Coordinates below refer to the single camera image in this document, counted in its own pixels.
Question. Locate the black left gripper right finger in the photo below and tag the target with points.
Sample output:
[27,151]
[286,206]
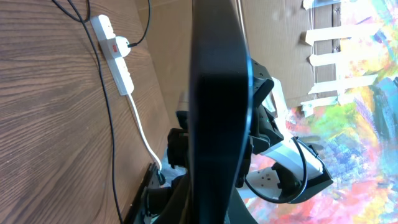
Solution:
[237,212]

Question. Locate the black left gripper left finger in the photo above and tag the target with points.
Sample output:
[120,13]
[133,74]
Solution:
[172,212]

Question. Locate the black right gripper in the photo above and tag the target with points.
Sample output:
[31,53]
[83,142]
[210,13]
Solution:
[177,138]

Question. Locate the blue Galaxy smartphone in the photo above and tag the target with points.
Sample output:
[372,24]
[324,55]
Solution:
[220,102]

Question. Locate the white power strip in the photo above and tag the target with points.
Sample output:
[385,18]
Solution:
[117,66]

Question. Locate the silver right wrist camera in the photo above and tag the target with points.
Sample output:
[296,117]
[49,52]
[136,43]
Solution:
[183,101]

